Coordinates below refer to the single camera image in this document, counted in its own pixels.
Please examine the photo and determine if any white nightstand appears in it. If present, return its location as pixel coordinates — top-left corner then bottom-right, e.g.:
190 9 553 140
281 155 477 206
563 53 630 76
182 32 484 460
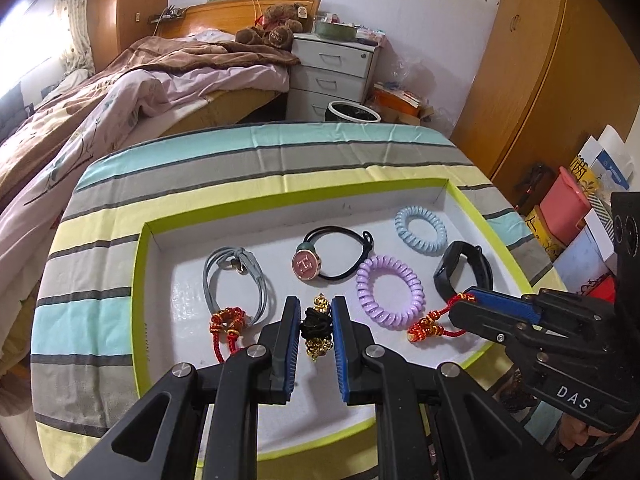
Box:
286 33 377 123

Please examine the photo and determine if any stack of books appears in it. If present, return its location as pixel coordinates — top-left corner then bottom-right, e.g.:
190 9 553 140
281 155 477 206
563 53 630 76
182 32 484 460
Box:
372 81 433 126

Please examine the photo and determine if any blue coil hair tie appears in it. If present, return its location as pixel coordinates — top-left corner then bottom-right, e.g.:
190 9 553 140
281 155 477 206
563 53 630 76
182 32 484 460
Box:
395 205 448 256

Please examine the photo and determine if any wooden bed headboard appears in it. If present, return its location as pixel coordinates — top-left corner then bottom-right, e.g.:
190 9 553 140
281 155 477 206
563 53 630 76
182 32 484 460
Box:
155 0 322 42

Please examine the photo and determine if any purple coil hair tie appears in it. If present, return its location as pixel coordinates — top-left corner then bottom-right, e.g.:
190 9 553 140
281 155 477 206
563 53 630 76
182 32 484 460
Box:
356 255 427 330

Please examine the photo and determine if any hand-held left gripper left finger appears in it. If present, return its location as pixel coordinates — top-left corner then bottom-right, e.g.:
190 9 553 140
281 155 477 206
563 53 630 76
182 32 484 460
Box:
65 296 301 480

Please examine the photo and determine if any floral curtain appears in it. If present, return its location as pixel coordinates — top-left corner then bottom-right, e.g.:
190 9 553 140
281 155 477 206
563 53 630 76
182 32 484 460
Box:
52 0 96 77

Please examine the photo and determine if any yellow box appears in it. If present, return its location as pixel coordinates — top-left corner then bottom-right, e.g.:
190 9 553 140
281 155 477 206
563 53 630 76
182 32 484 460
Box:
524 205 569 262

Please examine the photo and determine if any pale blue box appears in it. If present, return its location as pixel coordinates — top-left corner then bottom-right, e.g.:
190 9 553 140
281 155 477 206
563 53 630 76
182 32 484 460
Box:
552 229 622 292

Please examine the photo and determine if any person's right hand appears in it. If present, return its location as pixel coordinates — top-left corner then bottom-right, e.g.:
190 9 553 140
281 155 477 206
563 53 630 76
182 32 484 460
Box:
552 407 626 463

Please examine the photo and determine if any black hair tie pink charm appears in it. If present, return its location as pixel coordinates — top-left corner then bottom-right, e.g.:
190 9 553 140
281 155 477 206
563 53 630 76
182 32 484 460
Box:
291 226 375 282

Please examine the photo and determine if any white paper bag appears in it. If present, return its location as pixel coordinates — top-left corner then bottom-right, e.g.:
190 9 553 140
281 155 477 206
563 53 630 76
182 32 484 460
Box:
570 124 640 206

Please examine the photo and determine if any green container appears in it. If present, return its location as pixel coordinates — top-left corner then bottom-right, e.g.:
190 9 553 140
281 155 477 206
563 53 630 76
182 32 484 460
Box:
314 19 357 42

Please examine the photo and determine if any pink plastic container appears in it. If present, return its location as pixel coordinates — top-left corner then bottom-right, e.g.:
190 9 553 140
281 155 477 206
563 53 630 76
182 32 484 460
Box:
540 166 594 244

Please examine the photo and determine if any black watch band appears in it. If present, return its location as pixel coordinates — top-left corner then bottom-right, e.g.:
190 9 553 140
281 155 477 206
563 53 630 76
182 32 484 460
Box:
432 241 484 304

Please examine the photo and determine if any grey hair tie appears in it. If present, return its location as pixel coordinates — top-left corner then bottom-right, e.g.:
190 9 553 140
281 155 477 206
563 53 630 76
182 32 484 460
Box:
201 246 277 326

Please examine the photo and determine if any green cardboard box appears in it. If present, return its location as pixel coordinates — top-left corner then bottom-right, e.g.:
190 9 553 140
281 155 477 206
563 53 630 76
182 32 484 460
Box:
132 177 533 463

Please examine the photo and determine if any black gold beaded hair tie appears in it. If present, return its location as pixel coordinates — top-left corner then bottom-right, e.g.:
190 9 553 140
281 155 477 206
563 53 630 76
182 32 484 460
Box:
300 294 335 362

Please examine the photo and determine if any red cord beaded bracelet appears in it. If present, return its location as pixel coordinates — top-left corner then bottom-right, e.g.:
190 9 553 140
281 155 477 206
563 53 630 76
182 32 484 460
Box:
407 294 481 343
209 306 249 365

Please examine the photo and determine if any brown teddy bear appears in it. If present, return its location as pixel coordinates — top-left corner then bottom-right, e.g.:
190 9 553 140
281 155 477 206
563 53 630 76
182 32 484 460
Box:
235 4 308 51

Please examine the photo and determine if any wooden wardrobe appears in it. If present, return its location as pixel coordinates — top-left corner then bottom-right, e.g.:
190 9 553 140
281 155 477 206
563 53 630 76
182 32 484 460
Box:
450 0 640 206

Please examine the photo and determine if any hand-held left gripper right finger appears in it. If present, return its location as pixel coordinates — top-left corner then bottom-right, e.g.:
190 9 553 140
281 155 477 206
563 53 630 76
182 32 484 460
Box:
331 296 576 480

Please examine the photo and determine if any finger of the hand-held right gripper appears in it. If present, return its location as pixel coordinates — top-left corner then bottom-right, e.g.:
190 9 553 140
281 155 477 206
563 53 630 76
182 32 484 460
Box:
448 300 552 357
465 286 621 332

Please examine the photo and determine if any pink floral quilt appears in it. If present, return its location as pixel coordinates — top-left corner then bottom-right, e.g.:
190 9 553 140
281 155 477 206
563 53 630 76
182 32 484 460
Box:
0 60 292 376

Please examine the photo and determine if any white trash bin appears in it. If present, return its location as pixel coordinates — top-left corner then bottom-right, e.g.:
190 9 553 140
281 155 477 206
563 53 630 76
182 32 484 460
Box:
326 101 382 125

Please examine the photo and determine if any brown blanket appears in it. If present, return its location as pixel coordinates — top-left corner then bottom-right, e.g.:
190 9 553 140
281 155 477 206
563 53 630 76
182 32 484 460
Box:
0 35 301 196

